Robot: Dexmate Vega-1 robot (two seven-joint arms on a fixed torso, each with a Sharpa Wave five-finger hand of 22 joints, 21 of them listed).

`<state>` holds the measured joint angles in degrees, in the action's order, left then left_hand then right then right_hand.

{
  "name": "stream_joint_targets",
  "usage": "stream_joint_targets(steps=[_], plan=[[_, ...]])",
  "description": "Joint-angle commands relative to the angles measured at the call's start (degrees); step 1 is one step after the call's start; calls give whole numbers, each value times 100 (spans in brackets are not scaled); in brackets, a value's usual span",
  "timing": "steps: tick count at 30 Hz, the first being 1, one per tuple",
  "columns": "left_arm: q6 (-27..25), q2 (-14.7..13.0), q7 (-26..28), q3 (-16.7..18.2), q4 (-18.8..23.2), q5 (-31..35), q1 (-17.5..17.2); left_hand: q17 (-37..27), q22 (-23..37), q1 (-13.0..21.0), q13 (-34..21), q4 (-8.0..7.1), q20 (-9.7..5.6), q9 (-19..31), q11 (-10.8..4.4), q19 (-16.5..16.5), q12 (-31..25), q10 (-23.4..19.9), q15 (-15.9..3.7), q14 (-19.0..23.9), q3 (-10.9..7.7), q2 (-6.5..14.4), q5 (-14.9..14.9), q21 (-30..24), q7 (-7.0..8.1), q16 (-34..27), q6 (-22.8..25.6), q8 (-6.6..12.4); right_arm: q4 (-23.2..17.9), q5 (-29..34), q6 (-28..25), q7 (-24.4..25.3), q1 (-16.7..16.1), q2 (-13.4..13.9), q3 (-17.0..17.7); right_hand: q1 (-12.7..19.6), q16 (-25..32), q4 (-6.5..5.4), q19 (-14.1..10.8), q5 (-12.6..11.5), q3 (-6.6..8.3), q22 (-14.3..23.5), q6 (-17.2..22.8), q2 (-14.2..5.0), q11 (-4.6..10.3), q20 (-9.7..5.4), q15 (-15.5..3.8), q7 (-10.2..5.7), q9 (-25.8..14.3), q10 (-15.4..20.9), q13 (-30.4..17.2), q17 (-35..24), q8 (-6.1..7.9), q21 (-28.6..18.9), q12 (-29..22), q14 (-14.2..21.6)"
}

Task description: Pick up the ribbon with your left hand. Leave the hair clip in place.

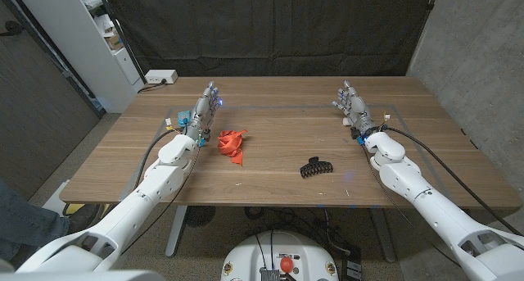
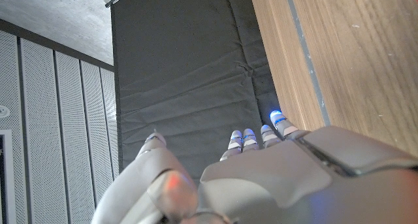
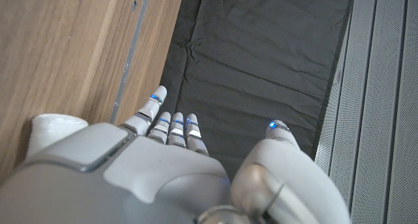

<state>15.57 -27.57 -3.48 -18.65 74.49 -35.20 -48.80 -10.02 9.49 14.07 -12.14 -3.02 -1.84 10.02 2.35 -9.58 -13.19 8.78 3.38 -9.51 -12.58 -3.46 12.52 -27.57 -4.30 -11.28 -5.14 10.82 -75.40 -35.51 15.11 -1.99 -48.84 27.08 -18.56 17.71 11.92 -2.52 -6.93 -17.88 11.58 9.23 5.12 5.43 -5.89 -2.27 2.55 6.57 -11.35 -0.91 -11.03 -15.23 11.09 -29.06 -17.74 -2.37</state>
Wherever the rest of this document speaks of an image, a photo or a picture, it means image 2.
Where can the black backdrop curtain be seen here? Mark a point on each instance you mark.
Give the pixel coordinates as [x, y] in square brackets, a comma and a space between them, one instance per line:
[183, 70]

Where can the wooden table panel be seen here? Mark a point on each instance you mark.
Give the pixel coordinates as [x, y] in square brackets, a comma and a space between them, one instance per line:
[307, 59]

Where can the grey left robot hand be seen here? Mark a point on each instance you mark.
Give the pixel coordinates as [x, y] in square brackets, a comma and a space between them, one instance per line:
[277, 188]

